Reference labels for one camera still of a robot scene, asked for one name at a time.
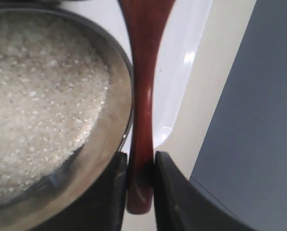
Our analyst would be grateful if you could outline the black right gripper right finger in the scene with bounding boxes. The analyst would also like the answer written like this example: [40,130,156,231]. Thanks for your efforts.
[155,152,251,231]

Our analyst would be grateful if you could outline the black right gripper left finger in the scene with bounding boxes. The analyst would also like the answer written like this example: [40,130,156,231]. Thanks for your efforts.
[33,152,127,231]

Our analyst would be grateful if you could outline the dark red wooden spoon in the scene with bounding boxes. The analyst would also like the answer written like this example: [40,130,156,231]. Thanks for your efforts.
[119,0,174,215]

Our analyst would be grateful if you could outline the steel bowl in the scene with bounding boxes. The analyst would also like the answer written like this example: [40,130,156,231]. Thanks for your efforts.
[0,2,134,214]

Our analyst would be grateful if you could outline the white rice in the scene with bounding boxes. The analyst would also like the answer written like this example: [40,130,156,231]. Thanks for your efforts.
[0,13,109,201]

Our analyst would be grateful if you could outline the white rectangular tray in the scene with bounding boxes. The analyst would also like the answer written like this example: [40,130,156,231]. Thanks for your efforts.
[62,0,212,148]

